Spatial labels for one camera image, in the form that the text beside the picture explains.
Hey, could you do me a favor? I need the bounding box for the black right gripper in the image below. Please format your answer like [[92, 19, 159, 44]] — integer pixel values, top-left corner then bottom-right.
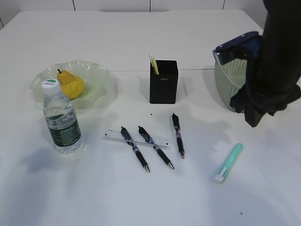
[[230, 35, 301, 128]]

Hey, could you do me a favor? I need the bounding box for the teal eraser pen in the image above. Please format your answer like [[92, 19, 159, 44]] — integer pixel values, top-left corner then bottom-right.
[[212, 143, 244, 184]]

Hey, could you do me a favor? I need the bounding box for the yellow pen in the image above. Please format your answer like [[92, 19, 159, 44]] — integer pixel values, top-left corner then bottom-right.
[[149, 54, 159, 74]]

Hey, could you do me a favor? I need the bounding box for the clear plastic ruler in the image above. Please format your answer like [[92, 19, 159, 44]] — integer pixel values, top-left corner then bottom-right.
[[103, 129, 170, 148]]

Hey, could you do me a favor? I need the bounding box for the yellow pear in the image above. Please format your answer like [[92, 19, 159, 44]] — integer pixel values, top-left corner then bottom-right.
[[57, 69, 85, 100]]

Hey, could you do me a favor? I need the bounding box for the clear plastic water bottle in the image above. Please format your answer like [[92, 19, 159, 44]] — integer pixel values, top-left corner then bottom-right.
[[41, 79, 82, 154]]

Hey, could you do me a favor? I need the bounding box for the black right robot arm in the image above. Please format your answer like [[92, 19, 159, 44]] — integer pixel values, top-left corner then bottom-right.
[[230, 0, 301, 127]]

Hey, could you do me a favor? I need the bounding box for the green plastic woven basket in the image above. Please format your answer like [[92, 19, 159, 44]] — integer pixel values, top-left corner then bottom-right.
[[214, 59, 247, 111]]

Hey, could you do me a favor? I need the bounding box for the black pen right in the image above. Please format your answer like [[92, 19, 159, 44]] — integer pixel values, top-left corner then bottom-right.
[[172, 113, 185, 159]]

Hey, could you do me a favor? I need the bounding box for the black pen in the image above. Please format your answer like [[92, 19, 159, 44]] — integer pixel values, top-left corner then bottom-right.
[[120, 127, 150, 172], [138, 126, 174, 170], [172, 113, 185, 159]]

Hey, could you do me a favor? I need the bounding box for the black square pen holder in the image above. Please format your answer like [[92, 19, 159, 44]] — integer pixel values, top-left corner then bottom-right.
[[149, 60, 179, 104]]

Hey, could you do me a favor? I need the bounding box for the black pen middle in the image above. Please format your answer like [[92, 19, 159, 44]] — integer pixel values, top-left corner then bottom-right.
[[138, 126, 174, 170]]

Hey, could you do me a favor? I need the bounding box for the black pen left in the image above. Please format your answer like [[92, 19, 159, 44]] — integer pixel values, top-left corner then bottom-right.
[[120, 127, 150, 172]]

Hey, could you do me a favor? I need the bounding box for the green wavy glass plate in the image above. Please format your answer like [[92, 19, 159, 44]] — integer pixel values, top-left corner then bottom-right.
[[30, 60, 111, 110]]

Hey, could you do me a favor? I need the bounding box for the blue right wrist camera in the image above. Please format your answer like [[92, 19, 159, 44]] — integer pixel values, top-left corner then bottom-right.
[[213, 31, 261, 65]]

